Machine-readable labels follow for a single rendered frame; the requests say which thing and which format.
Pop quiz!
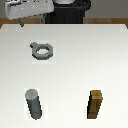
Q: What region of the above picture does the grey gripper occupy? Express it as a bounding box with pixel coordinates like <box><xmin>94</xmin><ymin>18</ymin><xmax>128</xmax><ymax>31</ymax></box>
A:
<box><xmin>17</xmin><ymin>18</ymin><xmax>25</xmax><ymax>28</ymax></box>

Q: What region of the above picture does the grey cylindrical peg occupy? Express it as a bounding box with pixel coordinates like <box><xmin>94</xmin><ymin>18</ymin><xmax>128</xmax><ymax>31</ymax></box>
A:
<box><xmin>24</xmin><ymin>88</ymin><xmax>44</xmax><ymax>120</ymax></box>

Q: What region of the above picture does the brown wooden block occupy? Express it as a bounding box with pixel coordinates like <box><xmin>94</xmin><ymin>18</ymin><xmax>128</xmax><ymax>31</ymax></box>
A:
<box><xmin>86</xmin><ymin>89</ymin><xmax>103</xmax><ymax>120</ymax></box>

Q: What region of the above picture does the grey loop with handle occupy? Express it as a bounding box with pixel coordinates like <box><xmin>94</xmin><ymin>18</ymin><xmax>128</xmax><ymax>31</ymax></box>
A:
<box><xmin>29</xmin><ymin>40</ymin><xmax>54</xmax><ymax>61</ymax></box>

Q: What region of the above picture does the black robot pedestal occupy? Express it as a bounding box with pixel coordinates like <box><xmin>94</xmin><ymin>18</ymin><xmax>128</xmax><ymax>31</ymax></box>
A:
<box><xmin>44</xmin><ymin>0</ymin><xmax>92</xmax><ymax>25</ymax></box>

